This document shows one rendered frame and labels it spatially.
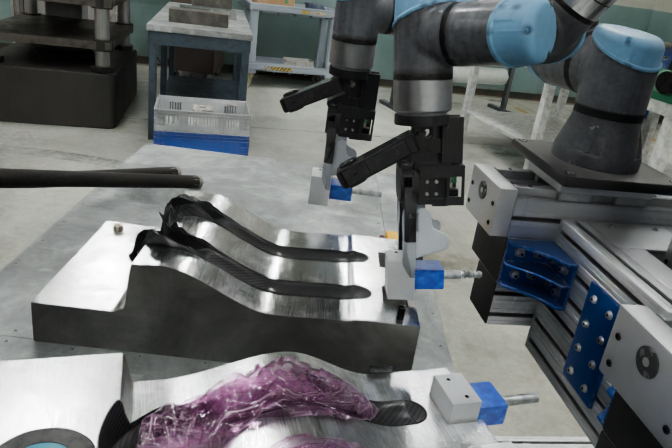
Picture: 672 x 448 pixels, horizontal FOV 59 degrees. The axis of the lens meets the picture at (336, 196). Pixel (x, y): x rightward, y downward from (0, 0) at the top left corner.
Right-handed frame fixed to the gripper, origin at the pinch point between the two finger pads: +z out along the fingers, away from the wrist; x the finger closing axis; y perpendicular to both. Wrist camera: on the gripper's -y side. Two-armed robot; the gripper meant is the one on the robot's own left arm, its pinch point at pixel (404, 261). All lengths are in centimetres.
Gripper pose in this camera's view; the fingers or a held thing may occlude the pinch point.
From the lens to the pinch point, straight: 81.9
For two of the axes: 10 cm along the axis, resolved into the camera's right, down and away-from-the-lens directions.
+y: 10.0, -0.1, -0.1
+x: 0.1, -2.3, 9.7
